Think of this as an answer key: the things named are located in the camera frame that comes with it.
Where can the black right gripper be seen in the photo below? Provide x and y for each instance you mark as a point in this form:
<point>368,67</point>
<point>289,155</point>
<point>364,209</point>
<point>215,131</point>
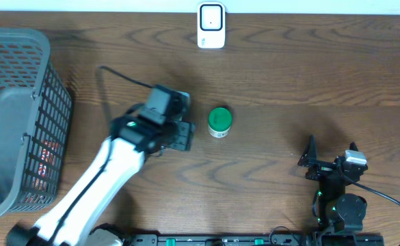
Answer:
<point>310,158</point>

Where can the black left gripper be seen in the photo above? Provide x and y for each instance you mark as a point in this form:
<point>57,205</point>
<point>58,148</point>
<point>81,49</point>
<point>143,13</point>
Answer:
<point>184,139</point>

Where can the green lid supplement bottle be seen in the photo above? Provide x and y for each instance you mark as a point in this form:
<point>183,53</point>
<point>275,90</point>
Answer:
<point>219,122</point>

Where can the orange snack bar packet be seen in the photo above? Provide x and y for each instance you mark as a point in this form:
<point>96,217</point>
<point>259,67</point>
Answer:
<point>44,172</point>

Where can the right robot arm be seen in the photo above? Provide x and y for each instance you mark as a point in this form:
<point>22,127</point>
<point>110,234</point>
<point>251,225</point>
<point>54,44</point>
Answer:
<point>340,214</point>

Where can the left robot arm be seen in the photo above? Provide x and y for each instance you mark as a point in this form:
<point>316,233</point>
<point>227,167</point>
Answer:
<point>140,132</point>

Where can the white barcode scanner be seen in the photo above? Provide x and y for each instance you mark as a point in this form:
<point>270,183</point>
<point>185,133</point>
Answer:
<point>211,25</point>

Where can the grey plastic mesh basket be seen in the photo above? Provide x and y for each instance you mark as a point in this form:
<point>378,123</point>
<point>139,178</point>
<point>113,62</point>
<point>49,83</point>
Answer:
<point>34,106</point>

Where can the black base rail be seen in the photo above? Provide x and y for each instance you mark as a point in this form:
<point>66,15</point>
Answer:
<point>279,239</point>

